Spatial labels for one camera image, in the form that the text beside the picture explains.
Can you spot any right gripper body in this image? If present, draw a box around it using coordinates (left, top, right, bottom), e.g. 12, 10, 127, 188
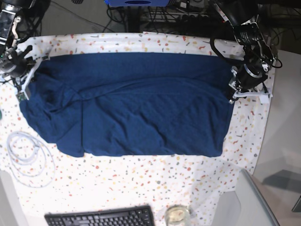
1, 44, 51, 102

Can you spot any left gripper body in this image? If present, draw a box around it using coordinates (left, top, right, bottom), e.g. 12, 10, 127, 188
228, 63, 272, 104

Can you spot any dark blue t-shirt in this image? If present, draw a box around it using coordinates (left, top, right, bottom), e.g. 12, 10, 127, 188
20, 53, 233, 157

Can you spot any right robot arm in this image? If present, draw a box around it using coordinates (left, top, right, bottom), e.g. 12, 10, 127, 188
0, 0, 51, 102

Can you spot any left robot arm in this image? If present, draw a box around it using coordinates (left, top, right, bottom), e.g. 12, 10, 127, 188
210, 0, 283, 104

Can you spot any terrazzo patterned table cloth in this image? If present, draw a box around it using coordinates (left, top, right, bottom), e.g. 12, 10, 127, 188
0, 31, 279, 226

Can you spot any blue box with hole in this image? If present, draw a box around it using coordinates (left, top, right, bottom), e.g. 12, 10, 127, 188
104, 0, 173, 7

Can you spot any grey monitor edge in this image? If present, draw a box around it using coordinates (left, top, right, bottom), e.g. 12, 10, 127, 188
235, 169, 279, 226

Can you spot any clear glass jar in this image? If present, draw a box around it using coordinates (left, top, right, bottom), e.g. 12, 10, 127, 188
165, 205, 191, 226

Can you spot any black computer keyboard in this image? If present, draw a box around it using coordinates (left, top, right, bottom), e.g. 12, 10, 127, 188
44, 206, 155, 226

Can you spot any coiled white cable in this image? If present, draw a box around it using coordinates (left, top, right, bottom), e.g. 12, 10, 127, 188
6, 131, 56, 189

